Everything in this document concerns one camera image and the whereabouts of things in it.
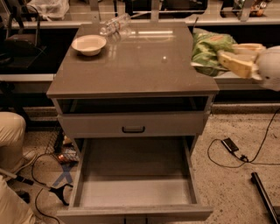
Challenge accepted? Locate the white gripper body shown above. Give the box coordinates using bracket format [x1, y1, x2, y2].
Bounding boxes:
[256, 45, 280, 91]

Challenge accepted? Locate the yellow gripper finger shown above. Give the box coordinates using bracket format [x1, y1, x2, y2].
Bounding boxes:
[217, 50, 257, 79]
[232, 43, 266, 55]

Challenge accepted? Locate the green jalapeno chip bag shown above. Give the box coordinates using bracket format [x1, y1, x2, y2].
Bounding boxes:
[192, 28, 236, 77]

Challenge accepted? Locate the clear plastic water bottle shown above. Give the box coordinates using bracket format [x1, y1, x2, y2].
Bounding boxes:
[100, 13, 130, 36]

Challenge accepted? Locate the closed grey top drawer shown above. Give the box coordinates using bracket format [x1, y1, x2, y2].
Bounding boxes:
[58, 112, 209, 138]

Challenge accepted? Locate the grey drawer cabinet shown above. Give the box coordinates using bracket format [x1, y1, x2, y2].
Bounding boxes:
[46, 22, 221, 224]

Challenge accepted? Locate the open grey middle drawer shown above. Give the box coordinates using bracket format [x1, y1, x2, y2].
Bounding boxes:
[58, 136, 213, 224]

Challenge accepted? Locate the black power adapter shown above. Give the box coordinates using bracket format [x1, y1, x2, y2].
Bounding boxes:
[221, 137, 239, 154]

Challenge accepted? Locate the black rod on floor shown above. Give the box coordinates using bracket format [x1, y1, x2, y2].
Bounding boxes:
[251, 172, 280, 224]

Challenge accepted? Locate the white paper bowl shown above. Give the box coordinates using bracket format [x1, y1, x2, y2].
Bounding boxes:
[71, 35, 107, 56]

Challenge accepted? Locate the black chair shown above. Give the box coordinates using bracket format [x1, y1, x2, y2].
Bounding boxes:
[0, 0, 46, 70]

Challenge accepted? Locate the black grabber tool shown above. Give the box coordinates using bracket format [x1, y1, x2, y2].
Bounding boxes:
[0, 169, 73, 206]

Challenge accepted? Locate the person's beige trouser leg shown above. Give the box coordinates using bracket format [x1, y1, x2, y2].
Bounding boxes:
[0, 112, 36, 224]

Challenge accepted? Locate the black floor cable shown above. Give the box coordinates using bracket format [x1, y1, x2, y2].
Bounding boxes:
[206, 108, 280, 169]

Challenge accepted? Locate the wire basket with items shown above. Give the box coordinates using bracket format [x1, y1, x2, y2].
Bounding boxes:
[45, 128, 80, 165]

